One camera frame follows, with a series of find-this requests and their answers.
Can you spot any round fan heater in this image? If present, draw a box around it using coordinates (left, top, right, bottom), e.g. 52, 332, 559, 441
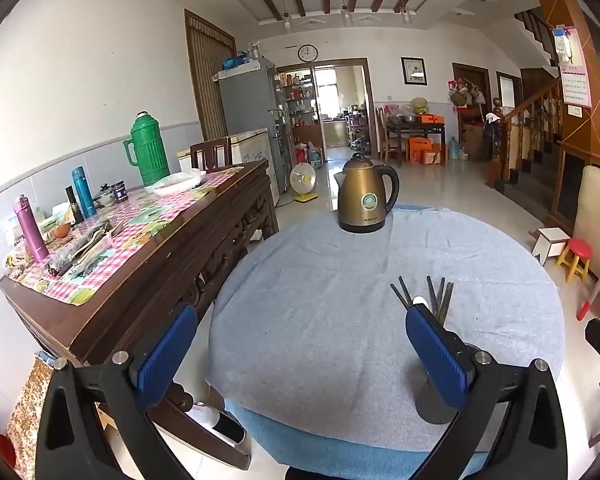
289, 162, 318, 204

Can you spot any blue under cloth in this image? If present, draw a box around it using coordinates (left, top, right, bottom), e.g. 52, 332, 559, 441
222, 400, 481, 472

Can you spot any grey refrigerator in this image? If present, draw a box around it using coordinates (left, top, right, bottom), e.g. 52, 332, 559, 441
217, 57, 295, 196

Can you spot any beige sofa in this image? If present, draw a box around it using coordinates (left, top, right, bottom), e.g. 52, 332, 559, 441
572, 164, 600, 281

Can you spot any white chest freezer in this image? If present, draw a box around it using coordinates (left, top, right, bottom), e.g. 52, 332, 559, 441
177, 129, 282, 207

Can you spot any framed picture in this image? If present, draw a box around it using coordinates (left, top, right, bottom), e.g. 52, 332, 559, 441
401, 57, 428, 86

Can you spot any dark wooden dining table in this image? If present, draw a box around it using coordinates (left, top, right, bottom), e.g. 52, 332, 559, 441
384, 119, 447, 162

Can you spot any green thermos jug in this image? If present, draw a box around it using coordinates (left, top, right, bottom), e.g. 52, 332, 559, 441
123, 111, 171, 187

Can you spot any small white stool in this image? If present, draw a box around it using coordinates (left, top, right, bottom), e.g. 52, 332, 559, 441
529, 227, 572, 267

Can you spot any pile of metal cutlery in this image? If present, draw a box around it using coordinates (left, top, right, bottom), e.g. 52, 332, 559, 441
47, 216, 124, 279

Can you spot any teal bottle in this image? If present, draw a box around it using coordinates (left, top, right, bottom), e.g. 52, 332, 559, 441
71, 166, 97, 219

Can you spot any red round stool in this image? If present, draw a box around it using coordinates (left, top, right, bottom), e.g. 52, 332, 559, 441
555, 238, 594, 284

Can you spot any wooden stair railing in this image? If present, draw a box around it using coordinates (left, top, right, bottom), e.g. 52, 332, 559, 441
484, 72, 600, 196

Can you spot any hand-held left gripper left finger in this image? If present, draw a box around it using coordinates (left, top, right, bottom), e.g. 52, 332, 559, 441
36, 304, 199, 480

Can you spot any dark wooden sideboard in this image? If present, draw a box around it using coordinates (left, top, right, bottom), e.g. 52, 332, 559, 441
0, 160, 281, 471

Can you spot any curtained wooden door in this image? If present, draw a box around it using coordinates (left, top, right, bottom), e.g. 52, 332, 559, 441
183, 9, 237, 142

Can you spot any grey tablecloth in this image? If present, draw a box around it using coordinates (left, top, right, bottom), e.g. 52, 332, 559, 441
205, 205, 567, 453

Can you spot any wooden chair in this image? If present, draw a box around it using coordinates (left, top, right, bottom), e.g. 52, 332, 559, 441
190, 137, 233, 172

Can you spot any purple bottle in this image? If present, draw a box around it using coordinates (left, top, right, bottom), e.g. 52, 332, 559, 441
13, 196, 50, 264

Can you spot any wall calendar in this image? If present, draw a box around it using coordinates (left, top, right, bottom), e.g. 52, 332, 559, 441
552, 25, 594, 109

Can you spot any wooden pillar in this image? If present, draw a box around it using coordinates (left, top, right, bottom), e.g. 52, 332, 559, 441
522, 0, 600, 161

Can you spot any white plate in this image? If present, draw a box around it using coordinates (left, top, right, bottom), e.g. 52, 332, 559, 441
151, 170, 207, 197

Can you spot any gold electric kettle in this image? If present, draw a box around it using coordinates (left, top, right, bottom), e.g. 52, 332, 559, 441
334, 152, 400, 234

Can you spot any pink checkered table cover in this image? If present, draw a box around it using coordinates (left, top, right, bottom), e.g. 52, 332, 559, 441
7, 165, 245, 307

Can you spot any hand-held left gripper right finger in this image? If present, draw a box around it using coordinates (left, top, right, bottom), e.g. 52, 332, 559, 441
405, 304, 568, 480

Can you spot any dark round utensil holder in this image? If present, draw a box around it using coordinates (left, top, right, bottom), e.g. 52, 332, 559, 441
414, 345, 462, 424

